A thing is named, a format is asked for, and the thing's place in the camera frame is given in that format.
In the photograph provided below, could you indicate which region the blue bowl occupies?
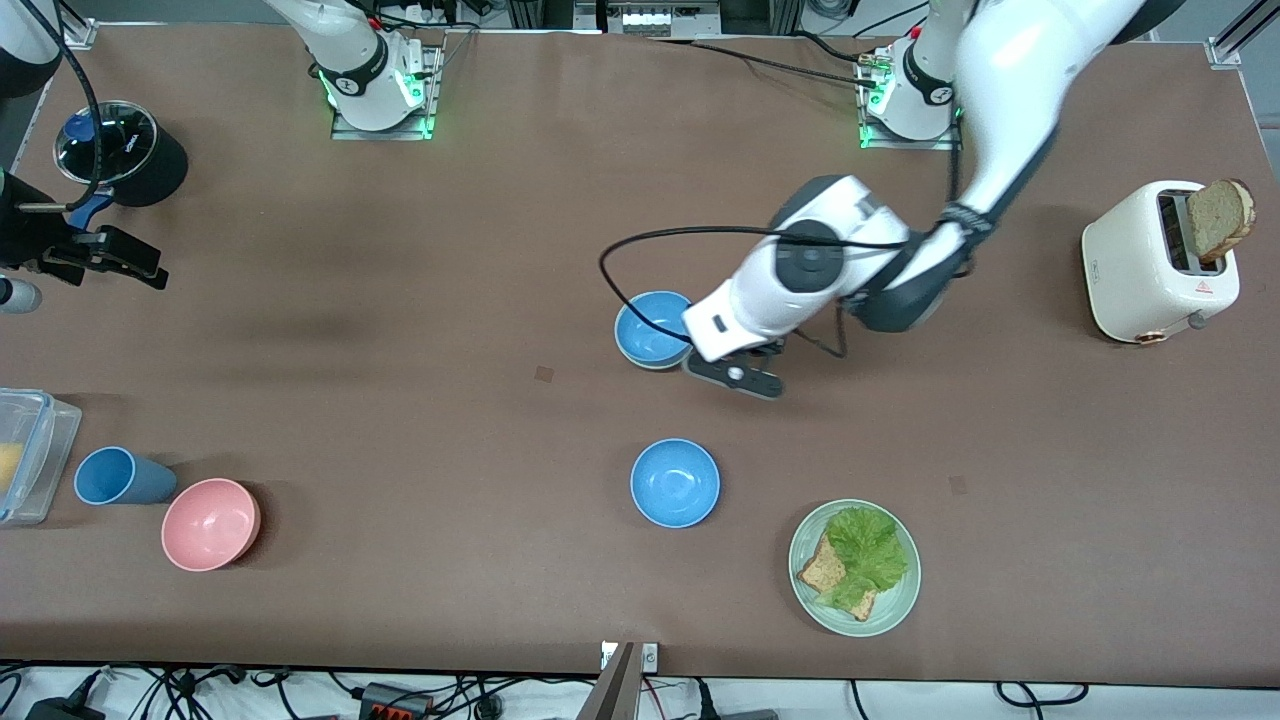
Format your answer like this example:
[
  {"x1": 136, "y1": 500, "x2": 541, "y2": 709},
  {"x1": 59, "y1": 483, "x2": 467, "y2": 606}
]
[
  {"x1": 629, "y1": 437, "x2": 722, "y2": 530},
  {"x1": 613, "y1": 289, "x2": 699, "y2": 367}
]

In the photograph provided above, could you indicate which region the pink bowl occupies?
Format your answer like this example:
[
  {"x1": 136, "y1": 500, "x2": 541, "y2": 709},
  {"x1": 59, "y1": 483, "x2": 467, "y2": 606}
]
[{"x1": 160, "y1": 477, "x2": 263, "y2": 574}]

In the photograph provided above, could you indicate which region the black jar with glass lid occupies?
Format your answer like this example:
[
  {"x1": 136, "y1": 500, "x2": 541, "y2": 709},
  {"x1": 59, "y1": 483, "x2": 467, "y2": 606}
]
[{"x1": 52, "y1": 99, "x2": 190, "y2": 209}]

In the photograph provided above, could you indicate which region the clear plastic container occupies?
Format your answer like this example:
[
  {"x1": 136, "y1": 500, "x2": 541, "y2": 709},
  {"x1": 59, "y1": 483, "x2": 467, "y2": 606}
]
[{"x1": 0, "y1": 387, "x2": 84, "y2": 528}]

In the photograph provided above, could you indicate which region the blue cup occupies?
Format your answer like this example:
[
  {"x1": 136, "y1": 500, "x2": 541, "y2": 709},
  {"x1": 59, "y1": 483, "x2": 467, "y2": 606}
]
[{"x1": 73, "y1": 445, "x2": 180, "y2": 507}]

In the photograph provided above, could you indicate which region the brown toast slice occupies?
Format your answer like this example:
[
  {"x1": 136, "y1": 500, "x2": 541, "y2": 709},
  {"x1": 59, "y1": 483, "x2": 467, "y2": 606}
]
[{"x1": 797, "y1": 533, "x2": 880, "y2": 623}]

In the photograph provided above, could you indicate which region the green lettuce leaf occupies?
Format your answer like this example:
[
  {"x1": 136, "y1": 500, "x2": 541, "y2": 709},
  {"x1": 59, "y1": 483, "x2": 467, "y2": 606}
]
[{"x1": 822, "y1": 506, "x2": 910, "y2": 612}]

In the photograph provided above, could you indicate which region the white power strip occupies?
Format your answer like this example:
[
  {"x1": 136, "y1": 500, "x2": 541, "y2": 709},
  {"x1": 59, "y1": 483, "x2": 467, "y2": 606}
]
[{"x1": 603, "y1": 0, "x2": 723, "y2": 39}]

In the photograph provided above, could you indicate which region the green plate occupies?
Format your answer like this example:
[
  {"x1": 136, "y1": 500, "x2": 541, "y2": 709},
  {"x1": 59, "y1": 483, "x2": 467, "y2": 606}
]
[{"x1": 787, "y1": 498, "x2": 923, "y2": 639}]

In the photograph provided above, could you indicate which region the black equipment box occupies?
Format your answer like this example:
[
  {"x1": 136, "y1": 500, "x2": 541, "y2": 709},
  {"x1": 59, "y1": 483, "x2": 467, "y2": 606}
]
[{"x1": 504, "y1": 0, "x2": 577, "y2": 32}]

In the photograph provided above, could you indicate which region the white toaster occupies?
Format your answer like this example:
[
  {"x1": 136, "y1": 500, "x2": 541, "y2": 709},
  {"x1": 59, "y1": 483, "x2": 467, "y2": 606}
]
[{"x1": 1080, "y1": 179, "x2": 1243, "y2": 346}]

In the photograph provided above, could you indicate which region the black power adapter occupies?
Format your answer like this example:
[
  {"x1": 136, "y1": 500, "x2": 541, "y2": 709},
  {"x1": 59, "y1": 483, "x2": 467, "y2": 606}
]
[{"x1": 24, "y1": 695, "x2": 107, "y2": 720}]

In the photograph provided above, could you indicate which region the black orange power strip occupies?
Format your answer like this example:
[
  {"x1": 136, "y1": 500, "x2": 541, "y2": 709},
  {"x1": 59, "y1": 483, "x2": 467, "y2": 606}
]
[{"x1": 358, "y1": 682, "x2": 434, "y2": 720}]

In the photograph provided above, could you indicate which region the brown bread slice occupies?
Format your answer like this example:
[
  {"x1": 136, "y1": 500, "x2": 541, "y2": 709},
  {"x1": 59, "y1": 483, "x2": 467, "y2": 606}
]
[{"x1": 1186, "y1": 177, "x2": 1258, "y2": 267}]

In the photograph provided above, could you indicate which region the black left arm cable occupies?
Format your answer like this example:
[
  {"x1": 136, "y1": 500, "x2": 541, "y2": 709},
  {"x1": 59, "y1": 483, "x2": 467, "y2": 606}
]
[{"x1": 598, "y1": 226, "x2": 967, "y2": 362}]

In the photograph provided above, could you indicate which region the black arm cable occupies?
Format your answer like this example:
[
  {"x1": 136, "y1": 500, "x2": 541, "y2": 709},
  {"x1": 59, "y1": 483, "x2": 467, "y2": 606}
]
[
  {"x1": 598, "y1": 226, "x2": 967, "y2": 362},
  {"x1": 20, "y1": 0, "x2": 105, "y2": 206}
]

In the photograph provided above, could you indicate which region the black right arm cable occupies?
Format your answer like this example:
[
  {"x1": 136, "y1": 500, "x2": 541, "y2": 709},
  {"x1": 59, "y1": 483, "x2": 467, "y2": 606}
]
[{"x1": 20, "y1": 0, "x2": 105, "y2": 206}]

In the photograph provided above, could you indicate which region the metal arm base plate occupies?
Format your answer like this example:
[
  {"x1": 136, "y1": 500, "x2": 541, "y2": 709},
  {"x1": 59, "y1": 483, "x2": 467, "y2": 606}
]
[
  {"x1": 857, "y1": 48, "x2": 968, "y2": 152},
  {"x1": 329, "y1": 44, "x2": 444, "y2": 142}
]

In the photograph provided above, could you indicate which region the black table cable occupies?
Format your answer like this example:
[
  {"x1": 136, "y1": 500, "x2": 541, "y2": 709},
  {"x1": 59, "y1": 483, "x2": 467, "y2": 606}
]
[{"x1": 648, "y1": 30, "x2": 883, "y2": 91}]

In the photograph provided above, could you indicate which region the white metal bracket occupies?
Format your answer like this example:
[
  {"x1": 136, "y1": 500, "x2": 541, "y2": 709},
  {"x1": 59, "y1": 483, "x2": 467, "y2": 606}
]
[{"x1": 599, "y1": 641, "x2": 660, "y2": 672}]

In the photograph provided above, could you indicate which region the grey camera pole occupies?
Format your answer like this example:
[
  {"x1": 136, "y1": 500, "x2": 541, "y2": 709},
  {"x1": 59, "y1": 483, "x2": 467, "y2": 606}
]
[{"x1": 575, "y1": 642, "x2": 643, "y2": 720}]

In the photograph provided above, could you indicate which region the black looped floor cable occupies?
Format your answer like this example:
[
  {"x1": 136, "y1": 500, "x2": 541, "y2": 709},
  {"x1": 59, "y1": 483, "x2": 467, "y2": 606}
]
[{"x1": 994, "y1": 682, "x2": 1092, "y2": 713}]

